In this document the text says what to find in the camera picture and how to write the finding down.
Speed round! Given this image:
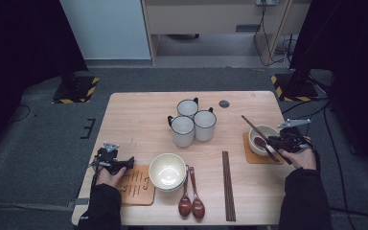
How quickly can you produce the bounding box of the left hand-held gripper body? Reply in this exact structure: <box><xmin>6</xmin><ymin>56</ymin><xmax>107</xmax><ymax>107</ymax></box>
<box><xmin>95</xmin><ymin>142</ymin><xmax>121</xmax><ymax>176</ymax></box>

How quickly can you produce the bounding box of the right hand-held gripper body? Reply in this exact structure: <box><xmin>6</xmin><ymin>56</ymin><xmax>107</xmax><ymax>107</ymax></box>
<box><xmin>277</xmin><ymin>118</ymin><xmax>312</xmax><ymax>154</ymax></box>

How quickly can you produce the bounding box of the cream ceramic bowl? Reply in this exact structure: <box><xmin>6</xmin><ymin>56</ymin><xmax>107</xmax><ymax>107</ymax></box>
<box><xmin>151</xmin><ymin>178</ymin><xmax>187</xmax><ymax>193</ymax></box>
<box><xmin>148</xmin><ymin>152</ymin><xmax>187</xmax><ymax>191</ymax></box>
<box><xmin>248</xmin><ymin>124</ymin><xmax>282</xmax><ymax>157</ymax></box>

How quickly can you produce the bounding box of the dark red wooden spoon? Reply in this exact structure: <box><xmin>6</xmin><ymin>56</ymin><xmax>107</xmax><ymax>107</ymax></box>
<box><xmin>254</xmin><ymin>136</ymin><xmax>281</xmax><ymax>163</ymax></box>
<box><xmin>177</xmin><ymin>164</ymin><xmax>193</xmax><ymax>219</ymax></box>
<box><xmin>187</xmin><ymin>166</ymin><xmax>206</xmax><ymax>220</ymax></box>

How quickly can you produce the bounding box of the single brown wooden chopstick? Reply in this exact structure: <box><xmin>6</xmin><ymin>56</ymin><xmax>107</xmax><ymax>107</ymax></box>
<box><xmin>240</xmin><ymin>115</ymin><xmax>292</xmax><ymax>166</ymax></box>
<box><xmin>241</xmin><ymin>114</ymin><xmax>294</xmax><ymax>166</ymax></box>

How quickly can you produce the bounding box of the brown wooden coaster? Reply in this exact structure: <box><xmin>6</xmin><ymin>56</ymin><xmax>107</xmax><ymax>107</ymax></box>
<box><xmin>118</xmin><ymin>165</ymin><xmax>156</xmax><ymax>206</ymax></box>
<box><xmin>242</xmin><ymin>131</ymin><xmax>285</xmax><ymax>166</ymax></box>

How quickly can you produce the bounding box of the person's left hand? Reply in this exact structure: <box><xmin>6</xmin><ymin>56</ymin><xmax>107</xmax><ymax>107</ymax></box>
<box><xmin>95</xmin><ymin>166</ymin><xmax>127</xmax><ymax>190</ymax></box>

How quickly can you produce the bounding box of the person's right hand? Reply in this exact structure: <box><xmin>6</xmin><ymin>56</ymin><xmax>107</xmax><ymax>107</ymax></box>
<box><xmin>279</xmin><ymin>136</ymin><xmax>318</xmax><ymax>171</ymax></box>

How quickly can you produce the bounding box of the black yellow striped stand base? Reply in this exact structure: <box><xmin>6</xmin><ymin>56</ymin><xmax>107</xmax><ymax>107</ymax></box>
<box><xmin>51</xmin><ymin>71</ymin><xmax>100</xmax><ymax>105</ymax></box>
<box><xmin>269</xmin><ymin>71</ymin><xmax>320</xmax><ymax>104</ymax></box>

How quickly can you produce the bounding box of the row of brown wooden chopsticks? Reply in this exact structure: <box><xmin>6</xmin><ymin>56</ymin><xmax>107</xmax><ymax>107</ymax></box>
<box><xmin>221</xmin><ymin>150</ymin><xmax>237</xmax><ymax>222</ymax></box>

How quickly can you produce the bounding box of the dark curtain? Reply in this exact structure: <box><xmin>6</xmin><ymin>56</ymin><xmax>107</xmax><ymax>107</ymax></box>
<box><xmin>288</xmin><ymin>0</ymin><xmax>368</xmax><ymax>183</ymax></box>
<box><xmin>0</xmin><ymin>0</ymin><xmax>89</xmax><ymax>164</ymax></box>

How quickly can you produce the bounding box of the white cabinet panel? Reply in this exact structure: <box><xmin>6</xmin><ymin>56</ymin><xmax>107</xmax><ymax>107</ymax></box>
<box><xmin>57</xmin><ymin>0</ymin><xmax>151</xmax><ymax>60</ymax></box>

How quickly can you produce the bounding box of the dark object under desk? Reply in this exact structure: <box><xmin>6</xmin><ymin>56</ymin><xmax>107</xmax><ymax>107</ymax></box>
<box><xmin>167</xmin><ymin>33</ymin><xmax>201</xmax><ymax>41</ymax></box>

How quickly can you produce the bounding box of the white power strip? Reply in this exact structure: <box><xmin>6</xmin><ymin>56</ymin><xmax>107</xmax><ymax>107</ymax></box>
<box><xmin>255</xmin><ymin>0</ymin><xmax>280</xmax><ymax>7</ymax></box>

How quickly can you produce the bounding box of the light wooden desk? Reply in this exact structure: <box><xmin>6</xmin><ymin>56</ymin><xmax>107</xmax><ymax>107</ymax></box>
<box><xmin>140</xmin><ymin>0</ymin><xmax>312</xmax><ymax>66</ymax></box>

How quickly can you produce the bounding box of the left hand-held gripper cable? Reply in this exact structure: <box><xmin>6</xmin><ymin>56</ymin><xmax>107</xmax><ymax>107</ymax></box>
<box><xmin>90</xmin><ymin>156</ymin><xmax>102</xmax><ymax>190</ymax></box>

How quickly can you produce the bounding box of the long black floor cable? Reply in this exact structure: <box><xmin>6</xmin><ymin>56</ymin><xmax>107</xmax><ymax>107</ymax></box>
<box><xmin>322</xmin><ymin>102</ymin><xmax>353</xmax><ymax>230</ymax></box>

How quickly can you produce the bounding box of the white ribbed mug black handle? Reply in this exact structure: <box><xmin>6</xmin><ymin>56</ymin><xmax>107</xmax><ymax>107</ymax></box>
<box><xmin>167</xmin><ymin>114</ymin><xmax>196</xmax><ymax>149</ymax></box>
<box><xmin>193</xmin><ymin>106</ymin><xmax>218</xmax><ymax>143</ymax></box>
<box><xmin>176</xmin><ymin>97</ymin><xmax>200</xmax><ymax>120</ymax></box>

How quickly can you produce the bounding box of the black hanging cable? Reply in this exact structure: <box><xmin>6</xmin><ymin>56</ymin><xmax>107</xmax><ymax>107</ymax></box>
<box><xmin>253</xmin><ymin>3</ymin><xmax>290</xmax><ymax>68</ymax></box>
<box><xmin>281</xmin><ymin>33</ymin><xmax>298</xmax><ymax>65</ymax></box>

